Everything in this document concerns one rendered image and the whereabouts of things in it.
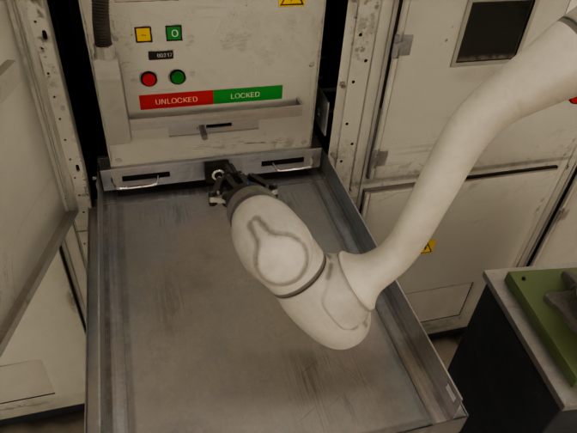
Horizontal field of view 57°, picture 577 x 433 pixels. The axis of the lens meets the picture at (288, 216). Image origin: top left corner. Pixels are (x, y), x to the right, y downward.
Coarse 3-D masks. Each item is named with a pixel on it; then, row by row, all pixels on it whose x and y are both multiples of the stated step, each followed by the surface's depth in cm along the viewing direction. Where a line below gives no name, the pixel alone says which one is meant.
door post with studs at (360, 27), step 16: (352, 0) 108; (368, 0) 109; (352, 16) 111; (368, 16) 112; (352, 32) 113; (368, 32) 114; (352, 48) 116; (368, 48) 117; (352, 64) 118; (368, 64) 119; (352, 80) 121; (336, 96) 123; (352, 96) 124; (336, 112) 126; (352, 112) 127; (336, 128) 129; (352, 128) 130; (336, 144) 132; (352, 144) 133; (336, 160) 135; (352, 160) 136
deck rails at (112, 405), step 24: (336, 192) 131; (336, 216) 127; (360, 216) 117; (360, 240) 119; (120, 264) 111; (120, 288) 106; (120, 312) 102; (384, 312) 106; (408, 312) 100; (120, 336) 98; (408, 336) 101; (120, 360) 94; (408, 360) 97; (432, 360) 93; (120, 384) 90; (432, 384) 94; (120, 408) 87; (432, 408) 90; (456, 408) 87; (120, 432) 84
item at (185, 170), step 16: (176, 160) 127; (192, 160) 128; (208, 160) 128; (240, 160) 131; (256, 160) 132; (272, 160) 134; (288, 160) 135; (128, 176) 126; (144, 176) 127; (160, 176) 128; (176, 176) 129; (192, 176) 130
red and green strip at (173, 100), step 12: (144, 96) 115; (156, 96) 115; (168, 96) 116; (180, 96) 117; (192, 96) 118; (204, 96) 118; (216, 96) 119; (228, 96) 120; (240, 96) 121; (252, 96) 122; (264, 96) 122; (276, 96) 123; (144, 108) 117; (156, 108) 117
